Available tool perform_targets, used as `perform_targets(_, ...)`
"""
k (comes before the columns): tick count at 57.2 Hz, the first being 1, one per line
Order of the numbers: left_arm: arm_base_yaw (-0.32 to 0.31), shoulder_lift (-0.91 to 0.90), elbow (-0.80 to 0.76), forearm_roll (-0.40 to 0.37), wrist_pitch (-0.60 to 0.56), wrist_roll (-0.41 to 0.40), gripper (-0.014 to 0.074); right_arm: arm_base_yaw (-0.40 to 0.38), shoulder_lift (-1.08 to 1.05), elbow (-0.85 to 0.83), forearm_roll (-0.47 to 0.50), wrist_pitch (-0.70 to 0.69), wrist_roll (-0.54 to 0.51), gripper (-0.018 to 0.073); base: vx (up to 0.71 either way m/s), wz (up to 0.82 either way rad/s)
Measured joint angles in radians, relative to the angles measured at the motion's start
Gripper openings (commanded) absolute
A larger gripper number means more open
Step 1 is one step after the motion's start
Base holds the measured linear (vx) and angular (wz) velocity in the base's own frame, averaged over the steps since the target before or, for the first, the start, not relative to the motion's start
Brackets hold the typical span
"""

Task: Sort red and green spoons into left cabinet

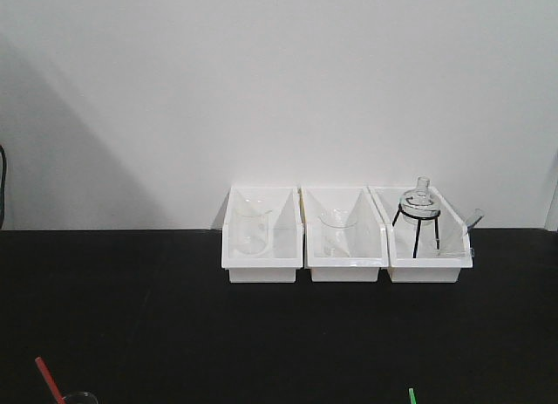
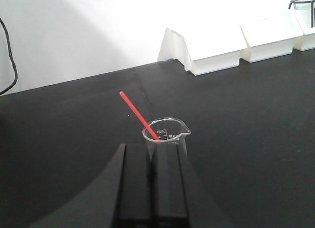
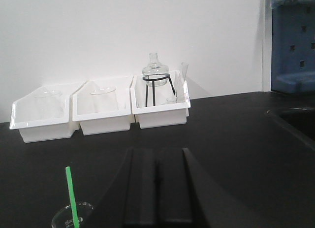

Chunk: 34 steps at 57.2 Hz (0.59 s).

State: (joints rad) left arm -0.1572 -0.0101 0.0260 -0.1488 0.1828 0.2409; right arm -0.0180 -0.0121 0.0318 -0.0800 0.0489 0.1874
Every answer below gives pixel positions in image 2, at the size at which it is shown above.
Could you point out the red plastic spoon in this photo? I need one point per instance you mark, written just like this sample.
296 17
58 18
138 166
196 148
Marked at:
138 115

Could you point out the middle white storage bin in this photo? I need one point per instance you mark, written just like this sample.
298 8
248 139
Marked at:
269 36

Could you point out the clear glass beaker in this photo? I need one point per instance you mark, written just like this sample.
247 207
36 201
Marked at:
169 130

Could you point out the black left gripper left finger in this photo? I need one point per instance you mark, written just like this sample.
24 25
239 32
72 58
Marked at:
133 208

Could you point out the black wire tripod stand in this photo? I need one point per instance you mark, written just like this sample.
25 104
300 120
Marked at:
312 8

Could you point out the right white storage bin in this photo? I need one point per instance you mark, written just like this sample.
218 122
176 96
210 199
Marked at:
307 40

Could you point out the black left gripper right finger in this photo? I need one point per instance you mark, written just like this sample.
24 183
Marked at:
168 200

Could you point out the white storage bin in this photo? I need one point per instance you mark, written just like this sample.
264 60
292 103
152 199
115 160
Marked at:
269 36
307 40
204 50

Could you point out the left white storage bin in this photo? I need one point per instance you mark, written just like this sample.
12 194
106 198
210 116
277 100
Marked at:
204 50

